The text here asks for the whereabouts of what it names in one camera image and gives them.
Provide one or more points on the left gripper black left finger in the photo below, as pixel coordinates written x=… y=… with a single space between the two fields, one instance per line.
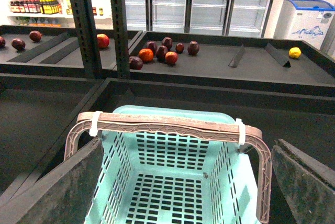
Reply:
x=62 y=196

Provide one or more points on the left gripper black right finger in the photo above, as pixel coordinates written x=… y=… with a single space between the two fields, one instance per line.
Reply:
x=307 y=184

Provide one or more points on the turquoise plastic shopping basket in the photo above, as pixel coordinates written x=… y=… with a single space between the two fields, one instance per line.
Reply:
x=167 y=178

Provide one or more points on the brown basket handle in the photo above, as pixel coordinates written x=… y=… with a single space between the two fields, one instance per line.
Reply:
x=201 y=125

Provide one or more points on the black near left display tray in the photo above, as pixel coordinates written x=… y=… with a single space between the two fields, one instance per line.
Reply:
x=37 y=113

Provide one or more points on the black far right display tray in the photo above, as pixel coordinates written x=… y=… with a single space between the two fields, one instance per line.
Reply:
x=259 y=64

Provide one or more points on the yellow lemon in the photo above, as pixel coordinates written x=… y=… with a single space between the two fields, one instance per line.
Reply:
x=294 y=52

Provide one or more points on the black triangular tray divider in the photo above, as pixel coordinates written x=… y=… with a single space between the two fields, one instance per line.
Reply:
x=281 y=59

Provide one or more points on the black flat tray divider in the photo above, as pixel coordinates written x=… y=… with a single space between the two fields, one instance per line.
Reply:
x=237 y=57

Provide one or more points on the dark fruit front of pile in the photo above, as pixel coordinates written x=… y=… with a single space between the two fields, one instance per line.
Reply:
x=135 y=63

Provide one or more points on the dark red fruit left tray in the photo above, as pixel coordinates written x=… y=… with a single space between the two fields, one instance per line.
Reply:
x=18 y=44

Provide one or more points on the dark red fruit far left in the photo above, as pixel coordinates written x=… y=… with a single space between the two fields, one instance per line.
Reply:
x=35 y=36

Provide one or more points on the dark red fruit left edge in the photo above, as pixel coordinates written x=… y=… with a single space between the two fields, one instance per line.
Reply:
x=2 y=42

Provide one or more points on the white blue chest freezer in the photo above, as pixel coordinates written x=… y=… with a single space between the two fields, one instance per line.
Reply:
x=304 y=20

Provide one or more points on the dark fruit pile centre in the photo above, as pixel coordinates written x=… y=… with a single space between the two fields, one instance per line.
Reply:
x=160 y=53

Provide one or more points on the dark fruit pile back left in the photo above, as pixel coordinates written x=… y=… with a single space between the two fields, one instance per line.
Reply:
x=152 y=46

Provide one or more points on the red orange fruit in pile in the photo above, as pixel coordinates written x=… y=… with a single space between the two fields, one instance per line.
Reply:
x=171 y=58

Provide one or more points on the dark fruit pile right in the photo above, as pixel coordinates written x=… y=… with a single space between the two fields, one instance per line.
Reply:
x=193 y=48

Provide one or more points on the small dark red fruit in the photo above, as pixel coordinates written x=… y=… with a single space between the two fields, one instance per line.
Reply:
x=179 y=48

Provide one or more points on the glass door refrigerator row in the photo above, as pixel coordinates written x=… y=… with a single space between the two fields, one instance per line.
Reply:
x=242 y=18

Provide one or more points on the white shelf with bottles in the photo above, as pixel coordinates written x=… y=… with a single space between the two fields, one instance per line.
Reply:
x=52 y=13

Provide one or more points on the red apple behind post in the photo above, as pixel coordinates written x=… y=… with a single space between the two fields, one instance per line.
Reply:
x=103 y=41

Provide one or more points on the dark perforated metal post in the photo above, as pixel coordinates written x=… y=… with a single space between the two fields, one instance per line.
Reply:
x=86 y=34

